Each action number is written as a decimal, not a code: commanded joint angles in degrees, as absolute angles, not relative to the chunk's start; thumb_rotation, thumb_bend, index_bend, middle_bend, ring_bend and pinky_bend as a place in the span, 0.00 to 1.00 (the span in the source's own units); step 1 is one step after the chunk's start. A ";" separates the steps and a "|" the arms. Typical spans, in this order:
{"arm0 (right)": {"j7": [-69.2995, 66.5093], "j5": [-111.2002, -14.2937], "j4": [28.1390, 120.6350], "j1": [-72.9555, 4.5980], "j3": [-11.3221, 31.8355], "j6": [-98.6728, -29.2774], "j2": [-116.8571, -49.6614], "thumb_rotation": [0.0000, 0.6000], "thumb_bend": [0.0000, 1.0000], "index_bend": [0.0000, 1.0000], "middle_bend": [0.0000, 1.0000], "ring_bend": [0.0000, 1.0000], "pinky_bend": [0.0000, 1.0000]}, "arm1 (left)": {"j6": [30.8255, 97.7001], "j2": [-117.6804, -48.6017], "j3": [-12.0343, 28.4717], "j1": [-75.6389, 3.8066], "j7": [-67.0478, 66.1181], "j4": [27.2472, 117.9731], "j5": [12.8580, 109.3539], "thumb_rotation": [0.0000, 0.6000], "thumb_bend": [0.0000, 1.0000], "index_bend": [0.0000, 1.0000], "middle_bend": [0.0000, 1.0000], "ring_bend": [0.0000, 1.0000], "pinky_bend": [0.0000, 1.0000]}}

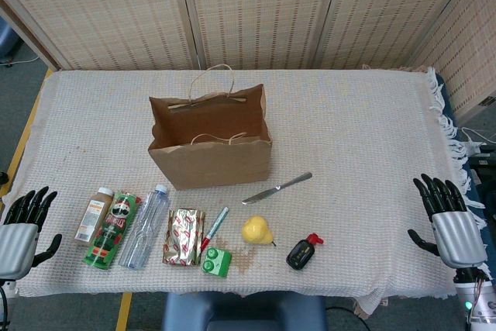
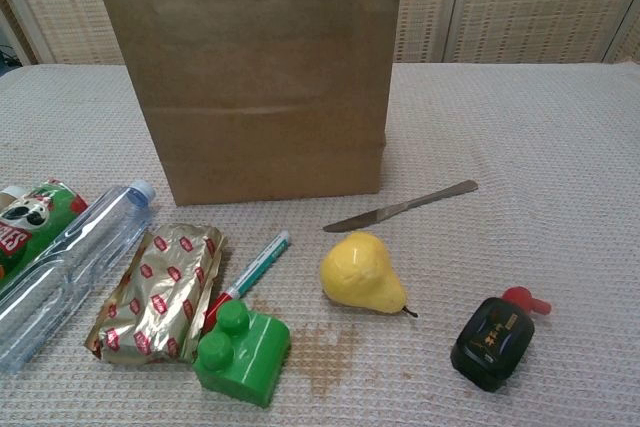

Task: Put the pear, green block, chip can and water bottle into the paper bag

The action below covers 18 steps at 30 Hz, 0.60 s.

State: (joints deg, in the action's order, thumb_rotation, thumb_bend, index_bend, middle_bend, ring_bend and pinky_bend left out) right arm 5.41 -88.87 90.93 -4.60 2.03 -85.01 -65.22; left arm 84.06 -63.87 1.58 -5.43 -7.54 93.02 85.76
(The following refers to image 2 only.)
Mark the brown paper bag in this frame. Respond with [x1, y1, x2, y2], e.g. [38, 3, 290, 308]
[97, 0, 401, 207]

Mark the brown juice bottle white cap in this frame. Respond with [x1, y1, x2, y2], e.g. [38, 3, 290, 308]
[0, 185, 26, 211]

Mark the marker pen with red cap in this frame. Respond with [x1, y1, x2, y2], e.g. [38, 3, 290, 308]
[202, 230, 292, 333]

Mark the yellow plastic pear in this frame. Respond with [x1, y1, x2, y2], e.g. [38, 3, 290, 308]
[319, 230, 419, 319]

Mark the bamboo folding screen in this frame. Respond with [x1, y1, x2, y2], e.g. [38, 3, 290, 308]
[0, 0, 640, 66]

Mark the black bottle red cap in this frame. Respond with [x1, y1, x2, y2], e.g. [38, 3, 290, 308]
[449, 285, 553, 393]

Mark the steel table knife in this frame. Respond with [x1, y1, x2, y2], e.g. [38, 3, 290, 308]
[322, 179, 479, 234]

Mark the clear plastic water bottle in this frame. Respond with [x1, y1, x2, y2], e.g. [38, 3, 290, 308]
[0, 179, 157, 376]

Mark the white woven tablecloth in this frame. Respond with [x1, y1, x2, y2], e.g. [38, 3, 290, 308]
[0, 62, 640, 427]

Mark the green Pringles can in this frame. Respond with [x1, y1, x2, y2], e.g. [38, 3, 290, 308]
[0, 177, 89, 289]

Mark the green building block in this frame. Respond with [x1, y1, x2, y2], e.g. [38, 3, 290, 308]
[192, 299, 293, 409]

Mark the gold foil snack package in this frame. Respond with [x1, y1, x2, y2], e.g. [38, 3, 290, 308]
[82, 222, 227, 365]

